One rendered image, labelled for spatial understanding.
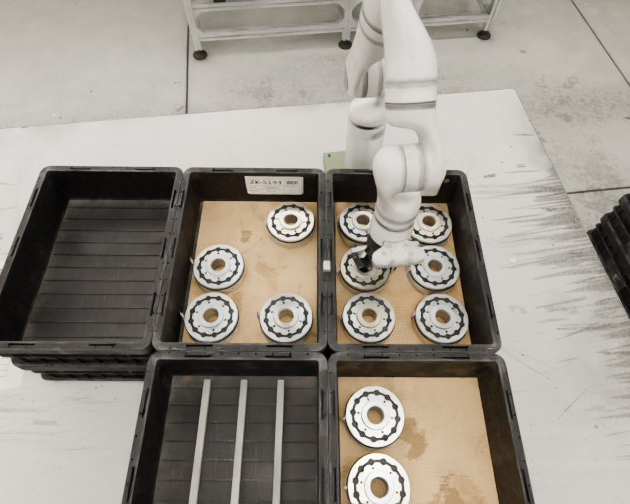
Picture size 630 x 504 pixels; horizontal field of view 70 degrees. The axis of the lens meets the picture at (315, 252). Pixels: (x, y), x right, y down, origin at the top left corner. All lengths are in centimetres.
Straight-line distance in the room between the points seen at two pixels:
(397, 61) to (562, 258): 79
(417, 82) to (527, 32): 263
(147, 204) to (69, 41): 218
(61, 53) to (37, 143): 163
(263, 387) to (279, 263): 26
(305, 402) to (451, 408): 26
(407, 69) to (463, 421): 60
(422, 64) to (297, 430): 62
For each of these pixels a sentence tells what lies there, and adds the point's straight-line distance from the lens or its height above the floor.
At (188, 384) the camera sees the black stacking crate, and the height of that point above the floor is 83.
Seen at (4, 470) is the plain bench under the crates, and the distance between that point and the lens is 114.
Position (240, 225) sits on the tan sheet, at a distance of 102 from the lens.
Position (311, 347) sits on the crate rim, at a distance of 78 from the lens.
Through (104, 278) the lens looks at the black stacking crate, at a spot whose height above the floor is 83.
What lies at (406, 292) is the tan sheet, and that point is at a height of 83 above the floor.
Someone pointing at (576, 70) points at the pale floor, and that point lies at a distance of 310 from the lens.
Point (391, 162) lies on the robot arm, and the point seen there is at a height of 120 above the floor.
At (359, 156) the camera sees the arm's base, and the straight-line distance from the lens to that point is 114.
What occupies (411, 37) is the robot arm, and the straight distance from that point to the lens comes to 64.
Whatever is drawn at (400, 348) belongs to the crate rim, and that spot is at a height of 93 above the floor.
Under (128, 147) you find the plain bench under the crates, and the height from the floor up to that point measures 70.
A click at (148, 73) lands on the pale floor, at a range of 281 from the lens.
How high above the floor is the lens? 168
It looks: 60 degrees down
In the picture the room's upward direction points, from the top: 1 degrees clockwise
